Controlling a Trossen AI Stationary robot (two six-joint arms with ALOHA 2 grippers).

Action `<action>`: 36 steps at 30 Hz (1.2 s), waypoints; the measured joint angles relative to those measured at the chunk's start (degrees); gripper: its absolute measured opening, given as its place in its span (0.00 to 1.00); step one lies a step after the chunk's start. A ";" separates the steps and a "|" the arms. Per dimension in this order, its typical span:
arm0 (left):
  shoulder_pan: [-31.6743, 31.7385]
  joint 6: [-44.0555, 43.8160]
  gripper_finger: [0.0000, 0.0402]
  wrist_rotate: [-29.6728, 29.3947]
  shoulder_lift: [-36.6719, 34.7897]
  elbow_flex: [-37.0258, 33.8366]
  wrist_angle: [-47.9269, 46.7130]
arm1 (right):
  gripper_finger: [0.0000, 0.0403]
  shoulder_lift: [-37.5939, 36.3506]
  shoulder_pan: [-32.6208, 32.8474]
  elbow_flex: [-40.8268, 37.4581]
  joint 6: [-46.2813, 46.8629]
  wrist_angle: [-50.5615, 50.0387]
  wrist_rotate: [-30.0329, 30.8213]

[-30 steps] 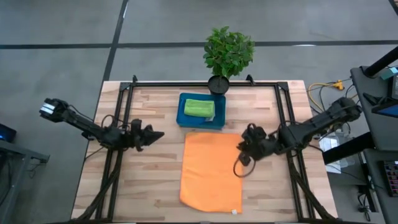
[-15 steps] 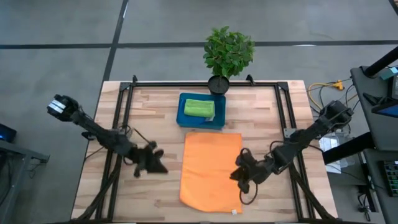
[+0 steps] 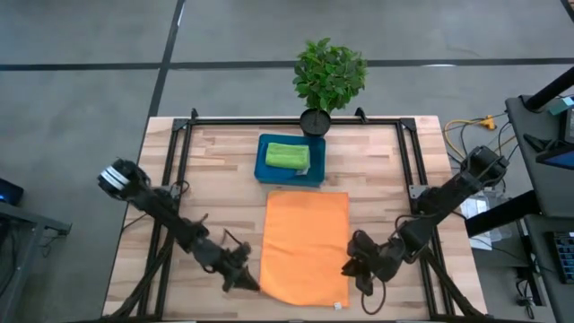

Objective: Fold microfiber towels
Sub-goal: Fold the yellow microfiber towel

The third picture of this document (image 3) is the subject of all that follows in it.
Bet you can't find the black desk leg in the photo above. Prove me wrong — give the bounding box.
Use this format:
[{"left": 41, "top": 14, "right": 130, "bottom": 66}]
[{"left": 465, "top": 189, "right": 542, "bottom": 238}]

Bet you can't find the teal plastic bin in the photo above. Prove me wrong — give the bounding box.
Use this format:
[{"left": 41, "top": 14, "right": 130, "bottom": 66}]
[{"left": 253, "top": 133, "right": 327, "bottom": 188}]

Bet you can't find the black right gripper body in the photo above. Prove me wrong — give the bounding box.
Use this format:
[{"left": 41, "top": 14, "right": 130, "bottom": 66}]
[{"left": 347, "top": 229, "right": 407, "bottom": 297}]

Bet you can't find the tablet with blue screen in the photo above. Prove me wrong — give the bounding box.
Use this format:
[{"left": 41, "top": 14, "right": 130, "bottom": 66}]
[{"left": 535, "top": 149, "right": 574, "bottom": 171}]

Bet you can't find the dark grey desk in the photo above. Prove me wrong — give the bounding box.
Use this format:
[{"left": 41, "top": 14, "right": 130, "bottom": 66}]
[
  {"left": 523, "top": 214, "right": 574, "bottom": 323},
  {"left": 505, "top": 93, "right": 574, "bottom": 217}
]

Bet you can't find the black device with blue light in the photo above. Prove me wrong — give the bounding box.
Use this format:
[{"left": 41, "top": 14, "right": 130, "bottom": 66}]
[{"left": 0, "top": 178, "right": 25, "bottom": 206}]

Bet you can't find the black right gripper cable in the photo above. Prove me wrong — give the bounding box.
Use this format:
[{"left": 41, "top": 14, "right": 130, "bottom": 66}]
[{"left": 360, "top": 277, "right": 387, "bottom": 316}]

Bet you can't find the black aluminium table frame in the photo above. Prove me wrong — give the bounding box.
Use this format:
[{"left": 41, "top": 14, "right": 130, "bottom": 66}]
[{"left": 103, "top": 107, "right": 491, "bottom": 322}]

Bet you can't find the green potted plant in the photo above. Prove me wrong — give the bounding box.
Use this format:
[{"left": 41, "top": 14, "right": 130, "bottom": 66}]
[{"left": 291, "top": 37, "right": 369, "bottom": 138}]

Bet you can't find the small teal box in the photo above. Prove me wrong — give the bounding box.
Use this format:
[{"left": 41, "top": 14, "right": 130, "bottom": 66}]
[{"left": 549, "top": 95, "right": 574, "bottom": 116}]

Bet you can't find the yellow extension cable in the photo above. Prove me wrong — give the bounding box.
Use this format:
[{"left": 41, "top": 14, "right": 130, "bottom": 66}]
[{"left": 442, "top": 114, "right": 517, "bottom": 188}]

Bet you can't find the black keyboard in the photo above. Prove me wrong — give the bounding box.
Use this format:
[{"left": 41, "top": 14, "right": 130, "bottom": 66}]
[{"left": 552, "top": 231, "right": 574, "bottom": 284}]

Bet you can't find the green microfiber towel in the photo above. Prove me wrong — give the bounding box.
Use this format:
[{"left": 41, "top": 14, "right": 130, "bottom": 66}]
[{"left": 265, "top": 142, "right": 311, "bottom": 171}]

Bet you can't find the orange microfiber towel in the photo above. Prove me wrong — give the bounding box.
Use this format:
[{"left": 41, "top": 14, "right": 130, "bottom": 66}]
[{"left": 258, "top": 189, "right": 351, "bottom": 310}]

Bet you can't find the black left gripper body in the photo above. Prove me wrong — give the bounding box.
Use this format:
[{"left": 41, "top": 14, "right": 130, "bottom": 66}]
[{"left": 204, "top": 240, "right": 253, "bottom": 293}]

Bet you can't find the black wedge-shaped device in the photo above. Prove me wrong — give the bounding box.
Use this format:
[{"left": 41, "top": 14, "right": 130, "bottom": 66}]
[{"left": 523, "top": 133, "right": 547, "bottom": 153}]

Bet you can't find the grey side table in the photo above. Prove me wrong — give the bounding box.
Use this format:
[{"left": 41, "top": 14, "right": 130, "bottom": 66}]
[{"left": 0, "top": 201, "right": 73, "bottom": 323}]

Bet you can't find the black pole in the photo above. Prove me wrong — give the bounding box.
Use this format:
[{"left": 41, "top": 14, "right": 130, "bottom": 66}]
[{"left": 524, "top": 65, "right": 574, "bottom": 113}]

